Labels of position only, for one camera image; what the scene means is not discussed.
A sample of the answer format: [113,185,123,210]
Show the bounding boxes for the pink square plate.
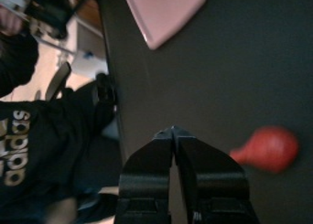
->
[123,0,207,51]

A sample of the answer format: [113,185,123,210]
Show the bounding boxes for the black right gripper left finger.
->
[112,128,176,224]

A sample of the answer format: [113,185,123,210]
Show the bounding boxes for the red toy drumstick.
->
[228,125,301,174]

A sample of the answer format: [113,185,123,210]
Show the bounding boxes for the person in black adidas shirt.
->
[0,7,120,224]

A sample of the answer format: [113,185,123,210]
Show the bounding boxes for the black chair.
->
[0,0,89,41]

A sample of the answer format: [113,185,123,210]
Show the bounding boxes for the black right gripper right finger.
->
[171,125,260,224]

